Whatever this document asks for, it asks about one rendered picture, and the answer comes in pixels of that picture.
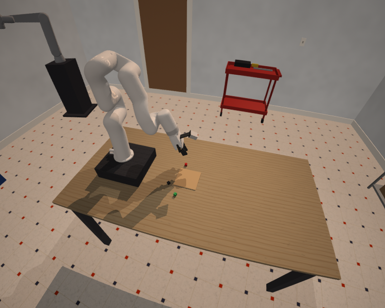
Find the tan flat mat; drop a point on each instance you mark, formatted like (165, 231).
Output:
(187, 179)

